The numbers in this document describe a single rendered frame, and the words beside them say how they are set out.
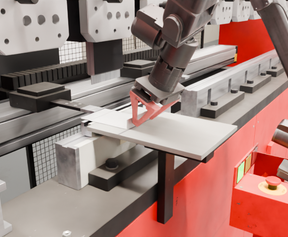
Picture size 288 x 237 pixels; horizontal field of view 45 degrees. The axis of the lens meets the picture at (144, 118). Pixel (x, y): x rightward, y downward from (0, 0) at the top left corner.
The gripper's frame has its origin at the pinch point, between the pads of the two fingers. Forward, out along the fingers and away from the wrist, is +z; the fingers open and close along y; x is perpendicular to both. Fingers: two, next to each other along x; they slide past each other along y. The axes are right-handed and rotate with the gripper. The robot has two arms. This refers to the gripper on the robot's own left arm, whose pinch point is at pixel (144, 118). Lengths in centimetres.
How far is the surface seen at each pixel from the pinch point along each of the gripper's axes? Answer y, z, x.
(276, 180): -27.7, 7.8, 29.4
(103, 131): 7.8, 3.4, -3.4
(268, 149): -96, 35, 22
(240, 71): -85, 8, -6
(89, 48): 3.9, -7.7, -16.4
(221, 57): -130, 22, -29
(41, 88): -0.1, 13.1, -29.8
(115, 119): 1.4, 4.1, -5.4
